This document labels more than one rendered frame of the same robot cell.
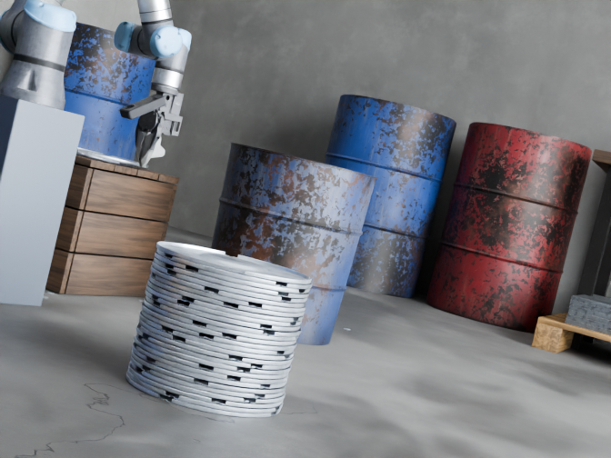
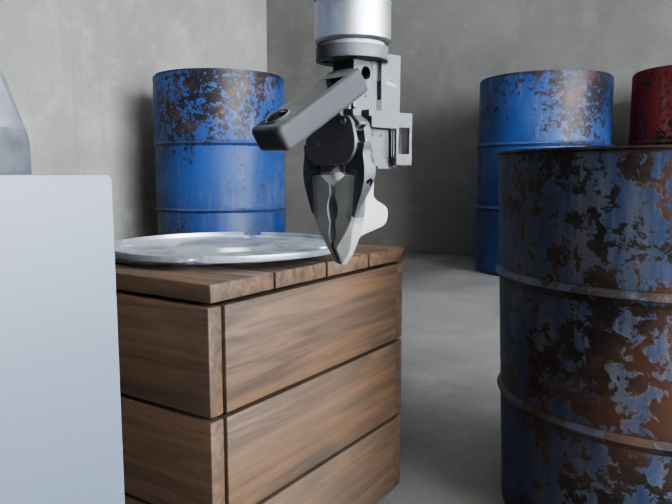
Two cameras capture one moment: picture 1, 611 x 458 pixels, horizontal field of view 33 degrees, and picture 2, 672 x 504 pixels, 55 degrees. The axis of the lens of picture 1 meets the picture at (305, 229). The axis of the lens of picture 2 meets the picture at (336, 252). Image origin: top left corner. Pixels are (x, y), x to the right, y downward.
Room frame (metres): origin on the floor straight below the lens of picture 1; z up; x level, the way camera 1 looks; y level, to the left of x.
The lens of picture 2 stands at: (2.06, 0.40, 0.45)
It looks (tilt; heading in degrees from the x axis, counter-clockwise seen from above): 7 degrees down; 5
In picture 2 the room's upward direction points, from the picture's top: straight up
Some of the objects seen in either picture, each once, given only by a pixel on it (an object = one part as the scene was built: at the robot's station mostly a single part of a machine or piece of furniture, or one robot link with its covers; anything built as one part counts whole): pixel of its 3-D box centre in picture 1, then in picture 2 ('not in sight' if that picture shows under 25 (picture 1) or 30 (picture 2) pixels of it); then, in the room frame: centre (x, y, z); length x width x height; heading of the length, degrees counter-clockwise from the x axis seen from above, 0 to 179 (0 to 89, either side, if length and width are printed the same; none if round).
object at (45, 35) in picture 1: (45, 31); not in sight; (2.39, 0.68, 0.62); 0.13 x 0.12 x 0.14; 34
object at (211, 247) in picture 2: (95, 154); (226, 245); (2.85, 0.60, 0.36); 0.29 x 0.29 x 0.01
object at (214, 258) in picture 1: (234, 262); not in sight; (1.91, 0.11, 0.25); 0.29 x 0.29 x 0.01
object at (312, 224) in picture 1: (284, 243); (653, 333); (2.93, 0.05, 0.24); 0.42 x 0.42 x 0.48
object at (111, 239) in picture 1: (68, 216); (206, 377); (2.89, 0.65, 0.18); 0.40 x 0.38 x 0.35; 61
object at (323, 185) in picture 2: (147, 150); (343, 216); (2.73, 0.45, 0.41); 0.06 x 0.03 x 0.09; 136
